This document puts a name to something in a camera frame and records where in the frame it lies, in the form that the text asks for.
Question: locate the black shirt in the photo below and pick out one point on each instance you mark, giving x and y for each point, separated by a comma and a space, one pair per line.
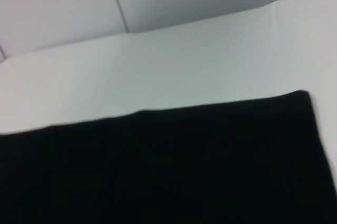
168, 171

